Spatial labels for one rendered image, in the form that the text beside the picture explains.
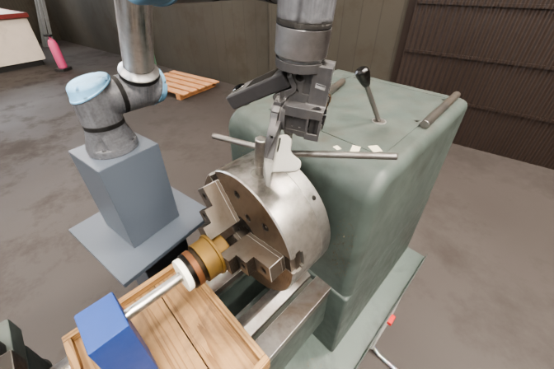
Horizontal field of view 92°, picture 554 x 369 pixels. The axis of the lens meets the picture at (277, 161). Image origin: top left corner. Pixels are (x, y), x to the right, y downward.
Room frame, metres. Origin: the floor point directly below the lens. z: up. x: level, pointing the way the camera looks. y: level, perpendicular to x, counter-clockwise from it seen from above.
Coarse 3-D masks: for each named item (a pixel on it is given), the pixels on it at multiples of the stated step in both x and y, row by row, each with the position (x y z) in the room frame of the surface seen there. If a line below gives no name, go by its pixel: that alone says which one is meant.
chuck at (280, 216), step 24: (240, 168) 0.45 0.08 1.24; (240, 192) 0.41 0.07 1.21; (264, 192) 0.39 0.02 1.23; (288, 192) 0.40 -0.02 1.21; (240, 216) 0.42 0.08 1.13; (264, 216) 0.36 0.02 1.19; (288, 216) 0.36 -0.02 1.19; (312, 216) 0.38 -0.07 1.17; (264, 240) 0.36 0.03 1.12; (288, 240) 0.33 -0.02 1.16; (312, 240) 0.35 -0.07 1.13; (288, 288) 0.32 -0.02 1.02
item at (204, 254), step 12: (204, 240) 0.36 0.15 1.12; (216, 240) 0.37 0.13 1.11; (192, 252) 0.33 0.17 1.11; (204, 252) 0.33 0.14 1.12; (216, 252) 0.34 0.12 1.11; (192, 264) 0.31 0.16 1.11; (204, 264) 0.31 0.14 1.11; (216, 264) 0.32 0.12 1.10; (192, 276) 0.29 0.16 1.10; (204, 276) 0.30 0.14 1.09; (216, 276) 0.32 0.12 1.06
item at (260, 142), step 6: (258, 138) 0.43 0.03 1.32; (264, 138) 0.43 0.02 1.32; (258, 144) 0.42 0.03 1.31; (264, 144) 0.42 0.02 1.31; (258, 150) 0.42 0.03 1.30; (258, 156) 0.42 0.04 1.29; (264, 156) 0.42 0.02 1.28; (258, 162) 0.42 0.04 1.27; (258, 168) 0.43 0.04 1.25; (258, 174) 0.43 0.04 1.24
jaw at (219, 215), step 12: (216, 180) 0.46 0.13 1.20; (204, 192) 0.43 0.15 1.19; (216, 192) 0.44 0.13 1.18; (216, 204) 0.42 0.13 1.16; (228, 204) 0.43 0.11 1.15; (204, 216) 0.41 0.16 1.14; (216, 216) 0.40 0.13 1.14; (228, 216) 0.41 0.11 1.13; (204, 228) 0.38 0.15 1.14; (216, 228) 0.39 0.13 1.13
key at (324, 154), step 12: (240, 144) 0.44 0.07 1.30; (252, 144) 0.43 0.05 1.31; (300, 156) 0.40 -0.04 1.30; (312, 156) 0.40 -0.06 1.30; (324, 156) 0.39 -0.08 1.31; (336, 156) 0.38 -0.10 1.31; (348, 156) 0.38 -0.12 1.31; (360, 156) 0.37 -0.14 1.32; (372, 156) 0.37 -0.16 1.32; (384, 156) 0.36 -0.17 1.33; (396, 156) 0.36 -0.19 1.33
